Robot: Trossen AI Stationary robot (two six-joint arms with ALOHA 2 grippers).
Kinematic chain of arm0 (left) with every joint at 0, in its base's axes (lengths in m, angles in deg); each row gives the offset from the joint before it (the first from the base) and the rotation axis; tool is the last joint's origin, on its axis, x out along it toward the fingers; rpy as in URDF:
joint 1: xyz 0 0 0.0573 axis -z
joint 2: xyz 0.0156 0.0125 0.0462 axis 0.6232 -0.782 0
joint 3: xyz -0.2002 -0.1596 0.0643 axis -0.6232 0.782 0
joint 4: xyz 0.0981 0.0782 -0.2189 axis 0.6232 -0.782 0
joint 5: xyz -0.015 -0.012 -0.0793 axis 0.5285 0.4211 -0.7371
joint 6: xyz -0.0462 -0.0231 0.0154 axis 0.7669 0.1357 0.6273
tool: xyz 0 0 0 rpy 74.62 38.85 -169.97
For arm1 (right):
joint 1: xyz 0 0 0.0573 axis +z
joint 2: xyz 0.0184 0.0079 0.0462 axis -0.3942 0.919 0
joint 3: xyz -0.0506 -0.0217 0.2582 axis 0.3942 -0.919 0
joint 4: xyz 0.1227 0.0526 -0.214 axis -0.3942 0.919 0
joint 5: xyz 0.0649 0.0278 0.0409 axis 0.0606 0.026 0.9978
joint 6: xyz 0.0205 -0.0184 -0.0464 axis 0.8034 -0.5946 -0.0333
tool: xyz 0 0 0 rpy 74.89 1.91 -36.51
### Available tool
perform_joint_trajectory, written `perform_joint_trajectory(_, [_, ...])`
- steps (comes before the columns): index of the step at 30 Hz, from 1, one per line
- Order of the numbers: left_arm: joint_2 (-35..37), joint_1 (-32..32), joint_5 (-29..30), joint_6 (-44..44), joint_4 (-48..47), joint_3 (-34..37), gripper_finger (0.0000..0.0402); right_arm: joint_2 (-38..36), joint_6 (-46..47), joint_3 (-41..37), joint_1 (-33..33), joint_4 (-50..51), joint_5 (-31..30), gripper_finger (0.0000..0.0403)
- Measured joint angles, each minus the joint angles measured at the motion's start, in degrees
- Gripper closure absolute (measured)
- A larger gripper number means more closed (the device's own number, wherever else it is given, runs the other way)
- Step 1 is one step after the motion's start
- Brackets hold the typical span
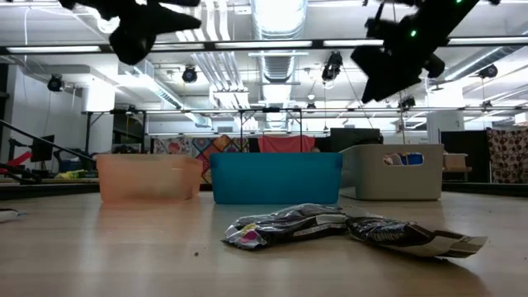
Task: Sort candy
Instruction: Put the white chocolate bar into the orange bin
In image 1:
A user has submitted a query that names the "blue plastic bin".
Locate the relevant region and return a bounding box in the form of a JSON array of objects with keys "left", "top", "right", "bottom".
[{"left": 209, "top": 152, "right": 344, "bottom": 205}]

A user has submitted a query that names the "black aluminium table frame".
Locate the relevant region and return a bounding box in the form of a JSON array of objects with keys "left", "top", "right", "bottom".
[{"left": 0, "top": 181, "right": 528, "bottom": 202}]

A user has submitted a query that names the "floral patterned cloth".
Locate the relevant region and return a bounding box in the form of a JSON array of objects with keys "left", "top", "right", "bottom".
[{"left": 486, "top": 127, "right": 528, "bottom": 185}]

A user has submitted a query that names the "black monitor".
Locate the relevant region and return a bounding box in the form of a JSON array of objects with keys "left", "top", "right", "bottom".
[{"left": 31, "top": 134, "right": 56, "bottom": 163}]

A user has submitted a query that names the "silver ventilation duct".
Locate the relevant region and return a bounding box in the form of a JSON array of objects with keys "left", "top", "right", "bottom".
[{"left": 249, "top": 0, "right": 309, "bottom": 83}]

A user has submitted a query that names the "white column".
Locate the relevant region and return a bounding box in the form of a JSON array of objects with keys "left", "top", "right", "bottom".
[{"left": 426, "top": 110, "right": 466, "bottom": 145}]

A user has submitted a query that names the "red cloth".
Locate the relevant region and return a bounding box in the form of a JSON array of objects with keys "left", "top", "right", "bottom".
[{"left": 257, "top": 134, "right": 317, "bottom": 153}]

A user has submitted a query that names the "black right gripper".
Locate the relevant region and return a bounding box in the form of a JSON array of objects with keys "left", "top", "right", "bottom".
[{"left": 350, "top": 0, "right": 482, "bottom": 104}]

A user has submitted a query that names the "black panel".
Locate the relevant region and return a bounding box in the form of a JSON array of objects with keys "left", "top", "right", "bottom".
[{"left": 440, "top": 130, "right": 492, "bottom": 185}]

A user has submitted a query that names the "grey plastic bin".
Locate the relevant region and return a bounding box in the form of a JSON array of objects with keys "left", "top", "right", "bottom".
[{"left": 338, "top": 144, "right": 446, "bottom": 202}]

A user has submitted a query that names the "orange plastic bin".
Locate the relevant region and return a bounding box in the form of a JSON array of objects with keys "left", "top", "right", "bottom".
[{"left": 96, "top": 153, "right": 204, "bottom": 204}]

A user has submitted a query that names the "thin hanging cable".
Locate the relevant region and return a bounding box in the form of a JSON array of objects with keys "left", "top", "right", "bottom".
[{"left": 390, "top": 0, "right": 405, "bottom": 134}]

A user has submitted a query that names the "brown Hershey's candy bar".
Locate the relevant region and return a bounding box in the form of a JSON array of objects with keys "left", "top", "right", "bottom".
[
  {"left": 221, "top": 202, "right": 348, "bottom": 252},
  {"left": 345, "top": 214, "right": 489, "bottom": 260}
]

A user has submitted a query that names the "black slanted bar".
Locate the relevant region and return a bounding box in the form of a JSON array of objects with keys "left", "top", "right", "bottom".
[{"left": 0, "top": 118, "right": 98, "bottom": 163}]

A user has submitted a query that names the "colourful patchwork quilt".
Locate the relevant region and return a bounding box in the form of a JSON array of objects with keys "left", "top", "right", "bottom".
[{"left": 150, "top": 134, "right": 251, "bottom": 185}]

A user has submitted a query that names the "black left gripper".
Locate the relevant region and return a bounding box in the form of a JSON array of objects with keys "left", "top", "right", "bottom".
[{"left": 59, "top": 0, "right": 202, "bottom": 66}]

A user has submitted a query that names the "black beam with light strips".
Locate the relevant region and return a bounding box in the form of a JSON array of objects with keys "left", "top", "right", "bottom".
[{"left": 0, "top": 37, "right": 528, "bottom": 55}]

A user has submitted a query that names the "red strap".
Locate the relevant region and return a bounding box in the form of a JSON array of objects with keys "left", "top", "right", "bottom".
[{"left": 0, "top": 150, "right": 33, "bottom": 174}]

